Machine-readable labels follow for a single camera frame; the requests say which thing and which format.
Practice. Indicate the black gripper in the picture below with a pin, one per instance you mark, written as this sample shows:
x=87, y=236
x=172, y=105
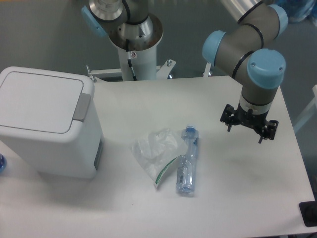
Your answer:
x=265, y=129

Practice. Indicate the white push-lid trash can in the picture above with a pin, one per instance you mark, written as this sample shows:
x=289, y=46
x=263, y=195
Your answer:
x=49, y=119

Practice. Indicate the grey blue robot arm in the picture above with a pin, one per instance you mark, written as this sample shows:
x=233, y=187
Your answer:
x=243, y=55

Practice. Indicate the crushed clear plastic bottle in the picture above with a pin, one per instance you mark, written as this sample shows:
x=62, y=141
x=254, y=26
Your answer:
x=186, y=172

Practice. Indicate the crumpled clear plastic bag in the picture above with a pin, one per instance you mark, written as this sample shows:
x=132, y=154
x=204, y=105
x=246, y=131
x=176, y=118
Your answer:
x=157, y=151

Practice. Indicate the black device at table corner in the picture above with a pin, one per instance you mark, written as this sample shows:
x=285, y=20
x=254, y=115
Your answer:
x=309, y=213

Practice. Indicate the blue plastic bag on floor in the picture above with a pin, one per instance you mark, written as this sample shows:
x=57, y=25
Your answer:
x=298, y=10

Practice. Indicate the blue bottle at left edge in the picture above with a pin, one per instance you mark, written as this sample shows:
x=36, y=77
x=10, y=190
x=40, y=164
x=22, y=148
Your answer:
x=3, y=163

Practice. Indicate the white frame at right edge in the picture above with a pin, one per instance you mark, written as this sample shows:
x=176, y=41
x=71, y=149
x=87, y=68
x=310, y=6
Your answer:
x=307, y=112

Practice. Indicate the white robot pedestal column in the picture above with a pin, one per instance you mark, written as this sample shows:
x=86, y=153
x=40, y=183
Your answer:
x=137, y=48

